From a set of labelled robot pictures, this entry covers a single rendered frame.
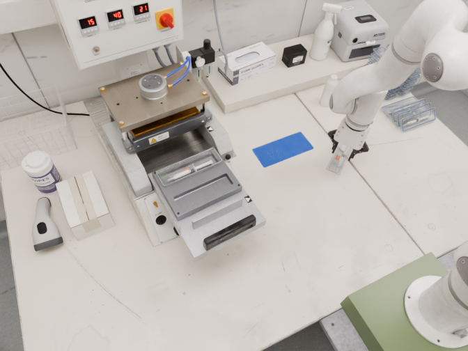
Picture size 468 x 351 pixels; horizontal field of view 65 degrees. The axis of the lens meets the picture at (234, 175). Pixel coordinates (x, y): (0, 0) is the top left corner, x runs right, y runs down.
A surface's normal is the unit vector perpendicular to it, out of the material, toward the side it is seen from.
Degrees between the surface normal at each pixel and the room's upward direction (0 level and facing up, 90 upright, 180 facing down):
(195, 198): 0
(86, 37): 90
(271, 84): 0
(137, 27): 90
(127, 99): 0
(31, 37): 90
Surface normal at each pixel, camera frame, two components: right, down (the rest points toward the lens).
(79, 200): 0.07, -0.59
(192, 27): 0.43, 0.75
